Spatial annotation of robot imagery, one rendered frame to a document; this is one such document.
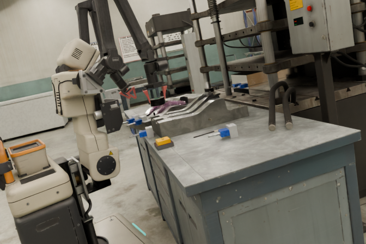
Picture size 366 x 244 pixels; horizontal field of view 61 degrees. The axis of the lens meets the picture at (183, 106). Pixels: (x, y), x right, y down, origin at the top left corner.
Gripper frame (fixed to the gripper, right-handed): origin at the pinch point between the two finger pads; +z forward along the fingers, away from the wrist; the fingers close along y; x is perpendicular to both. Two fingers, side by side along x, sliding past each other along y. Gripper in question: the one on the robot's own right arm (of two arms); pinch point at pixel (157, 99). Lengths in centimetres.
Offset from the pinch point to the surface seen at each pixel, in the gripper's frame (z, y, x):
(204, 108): 9.7, 22.6, -6.8
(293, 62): 0, 91, 16
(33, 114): 45, -238, 637
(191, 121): 14.3, 14.2, -7.4
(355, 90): 26, 127, 9
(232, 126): 15.0, 26.2, -35.8
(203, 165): 20, 5, -58
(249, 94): 19, 73, 52
